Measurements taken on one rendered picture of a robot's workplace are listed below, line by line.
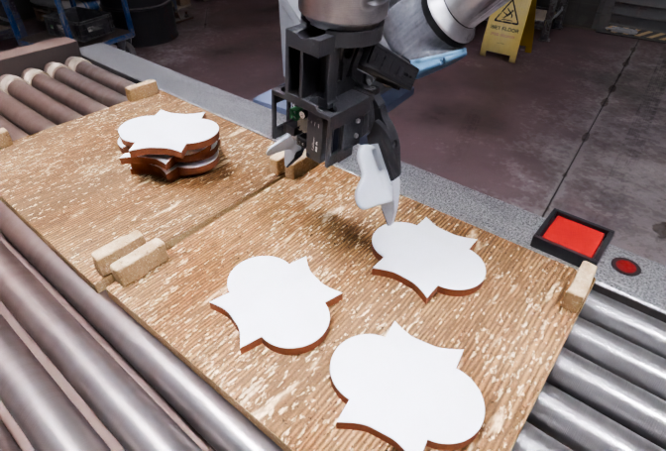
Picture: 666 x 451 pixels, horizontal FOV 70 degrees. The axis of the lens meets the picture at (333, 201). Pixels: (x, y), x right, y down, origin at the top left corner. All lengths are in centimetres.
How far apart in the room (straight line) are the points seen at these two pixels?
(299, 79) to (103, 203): 38
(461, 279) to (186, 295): 29
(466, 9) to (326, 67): 48
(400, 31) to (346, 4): 52
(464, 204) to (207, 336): 39
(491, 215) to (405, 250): 17
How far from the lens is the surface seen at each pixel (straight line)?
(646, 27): 515
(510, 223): 68
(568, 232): 67
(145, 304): 54
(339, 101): 43
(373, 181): 46
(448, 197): 70
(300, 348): 46
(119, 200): 70
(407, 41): 89
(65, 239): 66
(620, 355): 57
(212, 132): 68
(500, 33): 410
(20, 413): 54
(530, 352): 50
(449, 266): 54
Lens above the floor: 131
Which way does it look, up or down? 36 degrees down
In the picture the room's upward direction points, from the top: straight up
